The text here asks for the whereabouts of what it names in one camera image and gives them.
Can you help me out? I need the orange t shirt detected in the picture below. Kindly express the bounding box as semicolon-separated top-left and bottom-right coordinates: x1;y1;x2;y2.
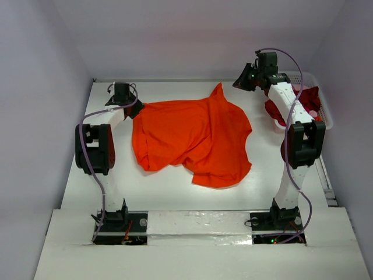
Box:
132;83;252;188

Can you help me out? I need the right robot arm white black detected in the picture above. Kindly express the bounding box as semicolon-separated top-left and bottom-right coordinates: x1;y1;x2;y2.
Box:
233;48;326;231

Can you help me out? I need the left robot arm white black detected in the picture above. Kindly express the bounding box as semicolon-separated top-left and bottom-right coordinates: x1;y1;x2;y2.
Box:
75;82;145;230

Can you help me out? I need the pink garment in basket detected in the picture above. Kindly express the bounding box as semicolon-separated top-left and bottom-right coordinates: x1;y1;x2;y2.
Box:
292;84;308;92

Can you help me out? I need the white plastic basket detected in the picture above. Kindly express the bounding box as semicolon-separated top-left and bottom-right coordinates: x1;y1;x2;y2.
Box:
272;72;333;134

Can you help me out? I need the dark red t shirt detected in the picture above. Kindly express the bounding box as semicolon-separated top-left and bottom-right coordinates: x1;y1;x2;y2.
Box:
265;86;321;127

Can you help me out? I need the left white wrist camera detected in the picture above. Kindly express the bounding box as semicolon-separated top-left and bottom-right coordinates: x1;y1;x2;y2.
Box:
107;82;116;96

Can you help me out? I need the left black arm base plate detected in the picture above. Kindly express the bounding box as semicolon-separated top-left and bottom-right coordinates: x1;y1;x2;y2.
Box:
93;211;148;246

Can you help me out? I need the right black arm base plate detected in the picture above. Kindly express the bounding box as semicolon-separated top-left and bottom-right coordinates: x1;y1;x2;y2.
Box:
245;212;306;245

